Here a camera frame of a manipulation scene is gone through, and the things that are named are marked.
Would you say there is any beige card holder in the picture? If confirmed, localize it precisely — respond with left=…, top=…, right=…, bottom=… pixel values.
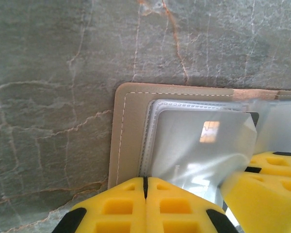
left=107, top=82, right=291, bottom=191

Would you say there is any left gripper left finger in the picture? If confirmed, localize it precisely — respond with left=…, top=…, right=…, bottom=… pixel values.
left=51, top=176, right=146, bottom=233

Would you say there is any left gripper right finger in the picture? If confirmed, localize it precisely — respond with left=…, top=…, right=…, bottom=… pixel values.
left=145, top=176, right=240, bottom=233

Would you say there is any silver card with chip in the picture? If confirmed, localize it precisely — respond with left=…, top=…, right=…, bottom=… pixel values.
left=150, top=109, right=259, bottom=202

